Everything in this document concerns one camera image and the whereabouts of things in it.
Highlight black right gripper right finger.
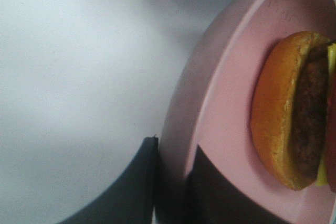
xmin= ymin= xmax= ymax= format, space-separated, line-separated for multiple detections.
xmin=185 ymin=147 xmax=286 ymax=224

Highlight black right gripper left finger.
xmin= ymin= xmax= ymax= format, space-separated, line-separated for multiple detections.
xmin=62 ymin=136 xmax=159 ymax=223

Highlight pink plate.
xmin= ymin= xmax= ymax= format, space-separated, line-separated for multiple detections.
xmin=155 ymin=0 xmax=335 ymax=223

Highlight toy hamburger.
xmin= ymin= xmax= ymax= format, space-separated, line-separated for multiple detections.
xmin=250 ymin=31 xmax=335 ymax=190

